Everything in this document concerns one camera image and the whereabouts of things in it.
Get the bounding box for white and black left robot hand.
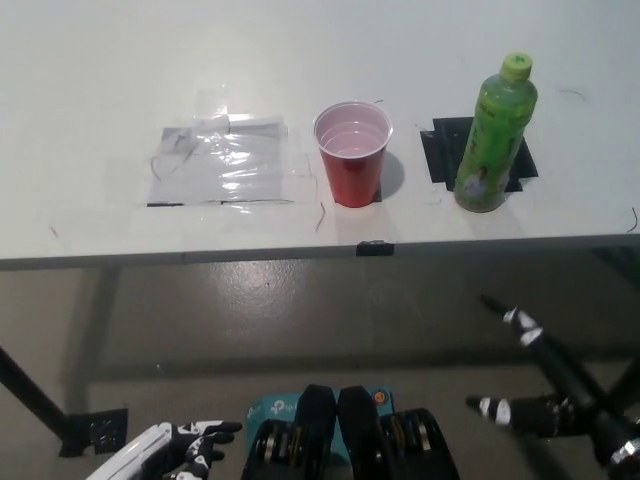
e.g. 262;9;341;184
92;419;244;480

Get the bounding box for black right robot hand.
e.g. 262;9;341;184
465;293;640;454

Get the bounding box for green tea plastic bottle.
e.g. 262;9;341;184
454;51;540;214

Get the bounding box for black robot torso blocks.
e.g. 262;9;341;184
239;382;461;480

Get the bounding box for red plastic cup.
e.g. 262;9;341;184
313;101;395;207

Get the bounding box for teal tp-link box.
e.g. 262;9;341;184
244;384;396;464

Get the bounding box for black table leg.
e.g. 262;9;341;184
0;344;69;441

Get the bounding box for black tape tab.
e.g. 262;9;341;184
356;239;396;257

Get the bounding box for clear taped plastic sheet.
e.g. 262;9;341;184
144;113;296;207

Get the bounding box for large black tape square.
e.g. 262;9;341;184
418;117;540;194

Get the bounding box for clear tape strip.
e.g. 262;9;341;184
192;82;231;115

